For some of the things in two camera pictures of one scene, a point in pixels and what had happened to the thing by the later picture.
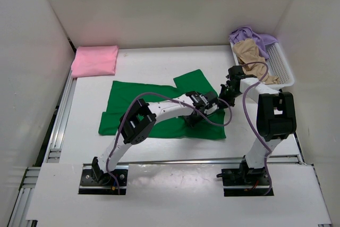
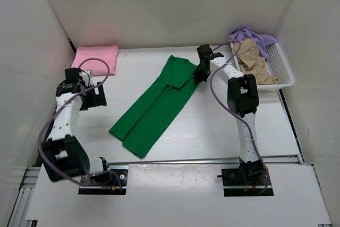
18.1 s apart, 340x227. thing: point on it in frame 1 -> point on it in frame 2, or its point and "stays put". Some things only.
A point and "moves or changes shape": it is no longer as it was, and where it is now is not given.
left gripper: (190, 123) -> (97, 100)
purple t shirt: (262, 40) stays put
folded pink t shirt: (94, 60) stays put
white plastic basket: (278, 66) stays put
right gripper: (231, 102) -> (197, 77)
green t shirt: (125, 94) moves or changes shape
